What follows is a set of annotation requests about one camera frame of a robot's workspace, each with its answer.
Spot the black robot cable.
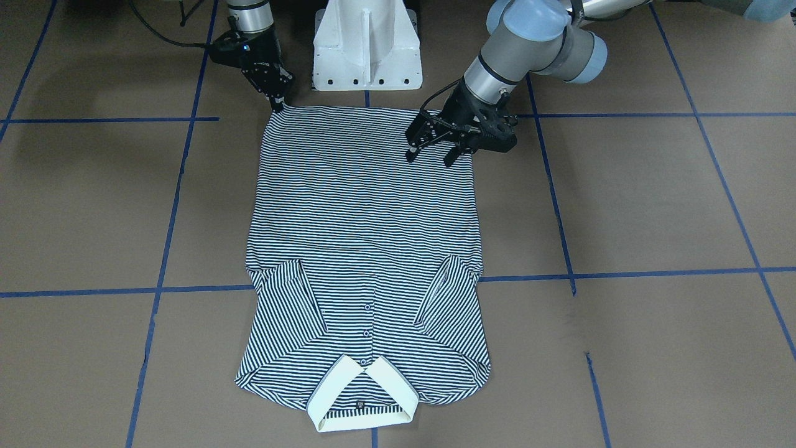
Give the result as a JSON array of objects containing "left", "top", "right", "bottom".
[{"left": 128, "top": 0, "right": 218, "bottom": 49}]

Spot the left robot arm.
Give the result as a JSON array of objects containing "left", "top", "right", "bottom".
[{"left": 405, "top": 1, "right": 644, "bottom": 167}]

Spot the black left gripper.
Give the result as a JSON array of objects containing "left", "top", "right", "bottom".
[{"left": 405, "top": 80, "right": 518, "bottom": 168}]

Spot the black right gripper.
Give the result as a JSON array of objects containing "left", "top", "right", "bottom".
[{"left": 208, "top": 29, "right": 295, "bottom": 114}]

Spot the navy white striped polo shirt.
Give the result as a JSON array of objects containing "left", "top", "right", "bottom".
[{"left": 235, "top": 106, "right": 492, "bottom": 432}]

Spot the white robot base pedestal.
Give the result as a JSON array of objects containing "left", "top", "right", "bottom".
[{"left": 311, "top": 1, "right": 423, "bottom": 91}]

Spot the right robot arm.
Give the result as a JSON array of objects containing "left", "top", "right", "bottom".
[{"left": 208, "top": 1, "right": 295, "bottom": 113}]

